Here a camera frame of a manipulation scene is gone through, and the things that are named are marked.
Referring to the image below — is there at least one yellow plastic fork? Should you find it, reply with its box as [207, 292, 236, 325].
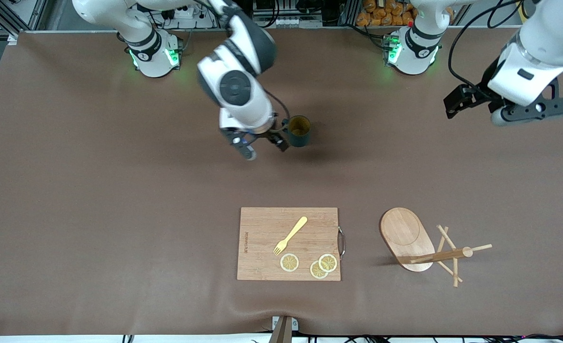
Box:
[273, 216, 308, 256]

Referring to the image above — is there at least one wooden cutting board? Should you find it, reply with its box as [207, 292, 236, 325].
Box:
[237, 207, 346, 282]

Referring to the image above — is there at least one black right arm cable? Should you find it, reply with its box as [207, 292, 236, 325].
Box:
[262, 90, 292, 131]

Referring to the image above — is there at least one orange packaged items pile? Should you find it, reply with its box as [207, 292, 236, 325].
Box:
[356, 0, 418, 27]

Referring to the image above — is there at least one white power strip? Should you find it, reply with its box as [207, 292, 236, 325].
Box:
[155, 5, 215, 29]

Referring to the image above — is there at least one brown table mat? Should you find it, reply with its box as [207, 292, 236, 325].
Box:
[0, 26, 563, 336]

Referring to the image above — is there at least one dark green mug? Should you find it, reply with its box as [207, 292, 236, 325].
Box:
[286, 115, 312, 147]

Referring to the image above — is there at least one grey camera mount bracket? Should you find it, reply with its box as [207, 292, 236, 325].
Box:
[268, 315, 299, 343]

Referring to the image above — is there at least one wooden mug rack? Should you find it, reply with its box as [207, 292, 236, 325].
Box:
[380, 207, 493, 288]

